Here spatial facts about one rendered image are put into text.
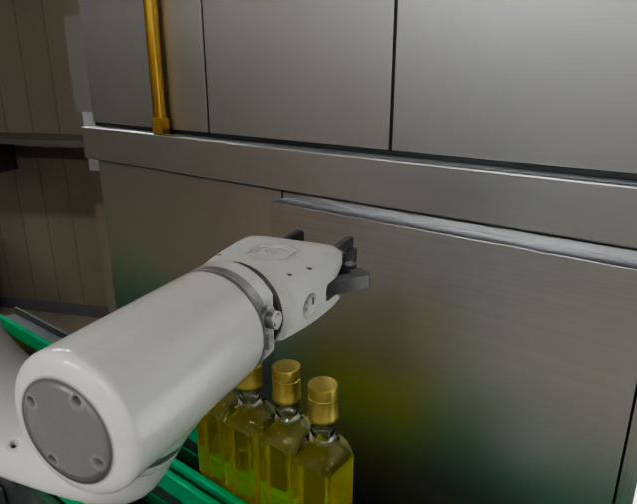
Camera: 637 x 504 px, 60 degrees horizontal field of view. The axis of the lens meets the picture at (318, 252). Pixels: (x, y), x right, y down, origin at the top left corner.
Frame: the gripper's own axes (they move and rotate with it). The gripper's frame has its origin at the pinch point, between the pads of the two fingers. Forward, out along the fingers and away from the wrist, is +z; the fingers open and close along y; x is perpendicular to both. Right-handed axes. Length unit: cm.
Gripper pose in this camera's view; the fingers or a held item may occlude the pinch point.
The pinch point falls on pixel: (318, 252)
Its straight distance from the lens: 55.3
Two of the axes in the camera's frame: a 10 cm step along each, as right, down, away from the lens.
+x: 0.0, 9.5, 3.1
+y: -9.1, -1.3, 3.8
